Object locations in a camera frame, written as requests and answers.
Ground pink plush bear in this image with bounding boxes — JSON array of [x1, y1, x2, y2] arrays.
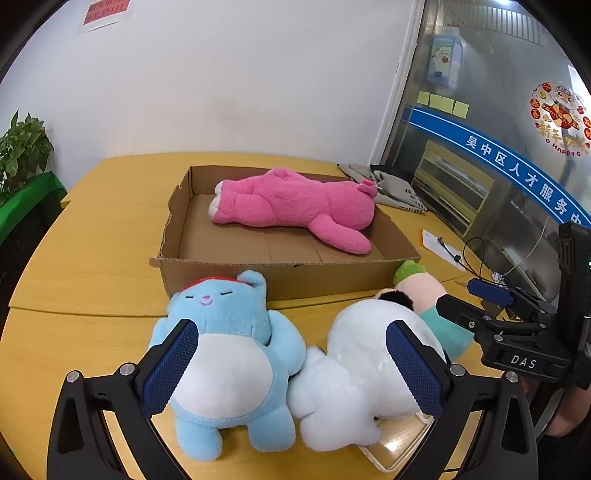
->
[[208, 167, 378, 255]]

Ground red new year sticker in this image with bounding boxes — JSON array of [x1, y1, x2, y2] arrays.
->
[[529, 81, 590, 158]]

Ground brown cardboard box tray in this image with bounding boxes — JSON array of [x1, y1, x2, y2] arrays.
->
[[149, 165, 421, 301]]

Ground yellow shelf behind glass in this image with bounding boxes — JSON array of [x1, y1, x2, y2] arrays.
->
[[412, 140, 510, 240]]

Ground blue banner strip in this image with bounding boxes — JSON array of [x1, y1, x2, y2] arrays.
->
[[408, 107, 590, 228]]

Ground green potted plant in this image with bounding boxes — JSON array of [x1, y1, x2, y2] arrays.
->
[[0, 111, 54, 205]]

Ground yellow sticky notes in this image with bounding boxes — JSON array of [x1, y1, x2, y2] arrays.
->
[[417, 91, 470, 119]]

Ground white fluffy plush toy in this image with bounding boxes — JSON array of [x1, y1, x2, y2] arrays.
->
[[287, 299, 445, 452]]

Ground red wall notice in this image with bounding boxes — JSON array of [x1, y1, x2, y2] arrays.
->
[[78, 0, 132, 33]]

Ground light blue plush bear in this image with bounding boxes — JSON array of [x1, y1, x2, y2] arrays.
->
[[149, 270, 305, 461]]

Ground cartoon sheep poster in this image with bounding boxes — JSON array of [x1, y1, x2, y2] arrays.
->
[[426, 27, 464, 90]]

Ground green covered side table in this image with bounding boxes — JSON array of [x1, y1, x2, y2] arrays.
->
[[0, 172, 67, 243]]

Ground white paper sheet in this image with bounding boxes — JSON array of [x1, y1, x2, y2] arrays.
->
[[422, 229, 466, 272]]

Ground green haired plush doll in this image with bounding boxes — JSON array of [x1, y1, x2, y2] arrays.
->
[[375, 260, 474, 362]]

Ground black cable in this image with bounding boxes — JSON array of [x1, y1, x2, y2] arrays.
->
[[437, 235, 500, 282]]

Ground grey folded cloth bag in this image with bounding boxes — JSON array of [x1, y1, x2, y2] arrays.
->
[[338, 164, 428, 214]]

